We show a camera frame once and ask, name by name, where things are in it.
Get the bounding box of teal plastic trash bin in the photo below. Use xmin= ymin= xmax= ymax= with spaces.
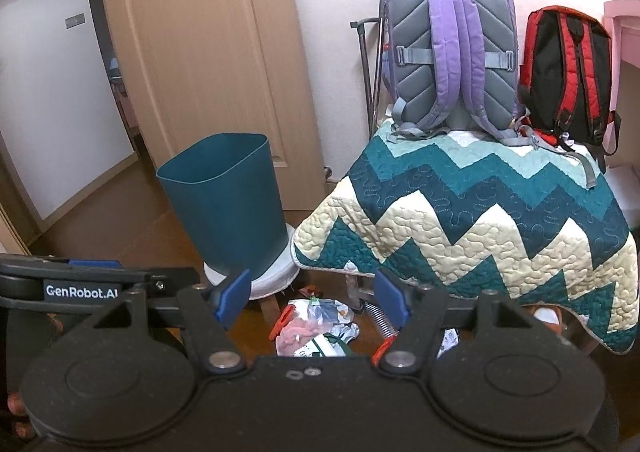
xmin=156 ymin=133 xmax=288 ymax=279

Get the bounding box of person's left hand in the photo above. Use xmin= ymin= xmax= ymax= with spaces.
xmin=8 ymin=392 xmax=32 ymax=439

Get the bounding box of teal cream zigzag quilt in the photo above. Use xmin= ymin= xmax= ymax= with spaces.
xmin=291 ymin=123 xmax=639 ymax=354

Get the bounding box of purple grey backpack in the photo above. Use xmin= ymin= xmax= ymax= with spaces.
xmin=380 ymin=0 xmax=599 ymax=189

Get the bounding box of red black backpack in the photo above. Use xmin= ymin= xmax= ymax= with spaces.
xmin=518 ymin=5 xmax=620 ymax=170

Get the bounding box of light wooden door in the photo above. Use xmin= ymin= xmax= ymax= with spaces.
xmin=103 ymin=0 xmax=326 ymax=210

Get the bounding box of grey hallway wall switch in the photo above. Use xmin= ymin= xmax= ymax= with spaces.
xmin=65 ymin=13 xmax=86 ymax=29

